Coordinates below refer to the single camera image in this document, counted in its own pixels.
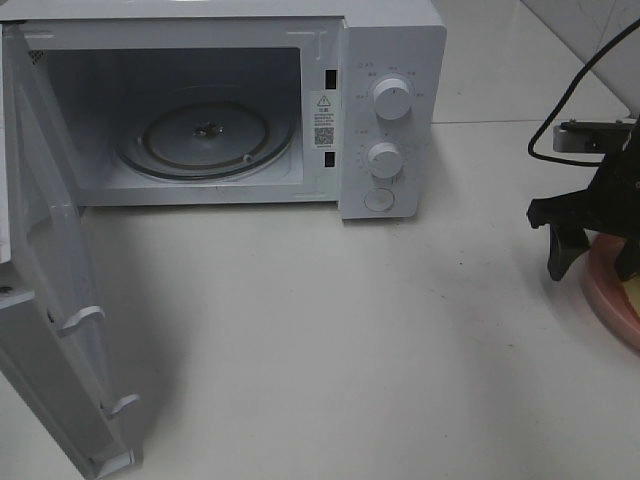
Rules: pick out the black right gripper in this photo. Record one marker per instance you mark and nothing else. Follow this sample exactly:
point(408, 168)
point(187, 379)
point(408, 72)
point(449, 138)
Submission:
point(609, 204)

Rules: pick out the pink round plate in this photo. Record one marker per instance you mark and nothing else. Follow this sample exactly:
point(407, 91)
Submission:
point(614, 302)

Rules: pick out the round microwave door button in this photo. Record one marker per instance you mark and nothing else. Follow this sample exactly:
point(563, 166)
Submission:
point(379, 200)

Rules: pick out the white microwave door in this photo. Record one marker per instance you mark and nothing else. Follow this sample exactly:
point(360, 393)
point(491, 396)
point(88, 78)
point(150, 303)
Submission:
point(53, 341)

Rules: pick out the white lower microwave knob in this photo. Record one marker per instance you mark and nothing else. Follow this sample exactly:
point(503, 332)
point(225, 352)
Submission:
point(384, 160)

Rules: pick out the white microwave knob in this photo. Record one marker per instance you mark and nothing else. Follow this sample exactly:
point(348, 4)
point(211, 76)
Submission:
point(384, 160)
point(392, 97)

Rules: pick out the white upper microwave knob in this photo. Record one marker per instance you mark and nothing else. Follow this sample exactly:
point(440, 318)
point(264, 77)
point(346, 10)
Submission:
point(392, 97)

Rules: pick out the glass microwave turntable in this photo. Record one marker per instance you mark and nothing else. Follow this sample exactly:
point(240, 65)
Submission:
point(206, 140)

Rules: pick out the white microwave oven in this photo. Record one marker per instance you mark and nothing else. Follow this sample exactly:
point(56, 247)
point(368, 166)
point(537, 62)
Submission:
point(111, 62)

